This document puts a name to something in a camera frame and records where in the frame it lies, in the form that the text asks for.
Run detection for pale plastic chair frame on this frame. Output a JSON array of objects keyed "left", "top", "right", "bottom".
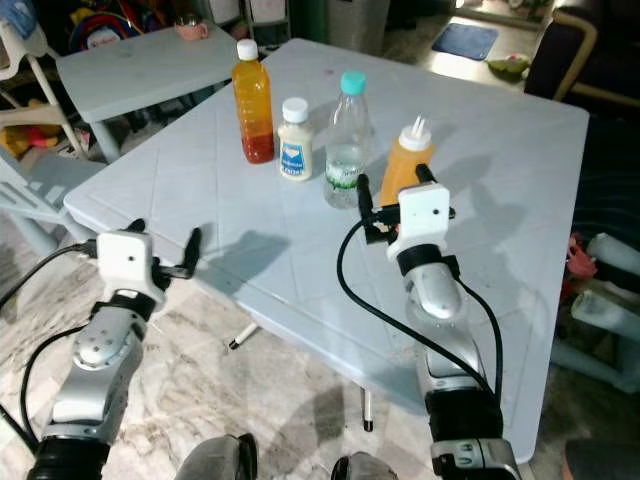
[{"left": 550, "top": 230, "right": 640, "bottom": 393}]

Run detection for blue floor mat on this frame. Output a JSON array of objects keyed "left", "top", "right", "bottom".
[{"left": 432, "top": 22, "right": 501, "bottom": 61}]

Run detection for pink cup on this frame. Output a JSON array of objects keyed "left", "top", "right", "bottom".
[{"left": 175, "top": 14, "right": 210, "bottom": 43}]

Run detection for small white mayonnaise bottle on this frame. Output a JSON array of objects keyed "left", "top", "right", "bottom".
[{"left": 277, "top": 97, "right": 315, "bottom": 183}]

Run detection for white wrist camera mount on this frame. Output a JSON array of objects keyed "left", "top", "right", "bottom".
[
  {"left": 95, "top": 230, "right": 167, "bottom": 306},
  {"left": 387, "top": 182, "right": 454, "bottom": 262}
]

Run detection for small light blue plastic table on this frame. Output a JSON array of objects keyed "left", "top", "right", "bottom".
[{"left": 55, "top": 22, "right": 242, "bottom": 161}]

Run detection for pale blue plastic chair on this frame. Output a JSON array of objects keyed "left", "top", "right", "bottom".
[{"left": 0, "top": 150, "right": 92, "bottom": 251}]

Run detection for short black left arm cable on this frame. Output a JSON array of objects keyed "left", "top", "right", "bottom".
[{"left": 20, "top": 325, "right": 89, "bottom": 446}]

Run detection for grey bin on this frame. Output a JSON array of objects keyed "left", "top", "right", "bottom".
[{"left": 325, "top": 0, "right": 397, "bottom": 57}]

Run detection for grey robot leg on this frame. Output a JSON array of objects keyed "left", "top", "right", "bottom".
[
  {"left": 330, "top": 451, "right": 402, "bottom": 480},
  {"left": 175, "top": 432, "right": 257, "bottom": 480}
]

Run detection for long black left arm cable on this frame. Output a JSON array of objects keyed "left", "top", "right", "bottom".
[{"left": 0, "top": 240, "right": 99, "bottom": 461}]

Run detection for short black right arm cable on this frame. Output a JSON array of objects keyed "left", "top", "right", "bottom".
[{"left": 454, "top": 278, "right": 506, "bottom": 399}]

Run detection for orange juice bottle white cap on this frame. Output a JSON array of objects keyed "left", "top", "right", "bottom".
[{"left": 232, "top": 39, "right": 275, "bottom": 166}]

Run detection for short black arm cable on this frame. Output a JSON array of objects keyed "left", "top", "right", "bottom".
[
  {"left": 20, "top": 325, "right": 89, "bottom": 446},
  {"left": 454, "top": 278, "right": 506, "bottom": 399}
]

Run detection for dark armchair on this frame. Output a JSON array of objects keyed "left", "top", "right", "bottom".
[{"left": 525, "top": 0, "right": 640, "bottom": 113}]

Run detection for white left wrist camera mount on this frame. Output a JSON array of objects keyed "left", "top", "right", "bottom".
[{"left": 95, "top": 230, "right": 167, "bottom": 306}]

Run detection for grey robot left leg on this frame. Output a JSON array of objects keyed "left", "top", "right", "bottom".
[{"left": 175, "top": 432, "right": 257, "bottom": 480}]

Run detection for large light blue plastic table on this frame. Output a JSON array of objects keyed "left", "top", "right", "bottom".
[{"left": 63, "top": 38, "right": 590, "bottom": 463}]

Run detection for colourful round toy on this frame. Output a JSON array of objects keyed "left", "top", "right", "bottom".
[{"left": 68, "top": 4, "right": 146, "bottom": 51}]

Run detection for grey robot right leg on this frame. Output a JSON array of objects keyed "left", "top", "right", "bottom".
[{"left": 330, "top": 451, "right": 402, "bottom": 480}]

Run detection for clear water bottle teal cap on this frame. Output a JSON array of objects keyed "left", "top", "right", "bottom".
[{"left": 324, "top": 71, "right": 376, "bottom": 211}]

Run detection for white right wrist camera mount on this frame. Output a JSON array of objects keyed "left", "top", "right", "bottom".
[{"left": 387, "top": 182, "right": 454, "bottom": 262}]

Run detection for orange sauce squeeze bottle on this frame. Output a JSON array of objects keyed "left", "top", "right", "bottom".
[{"left": 378, "top": 116, "right": 436, "bottom": 207}]

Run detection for white high chair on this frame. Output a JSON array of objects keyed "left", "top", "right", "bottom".
[{"left": 0, "top": 18, "right": 92, "bottom": 151}]

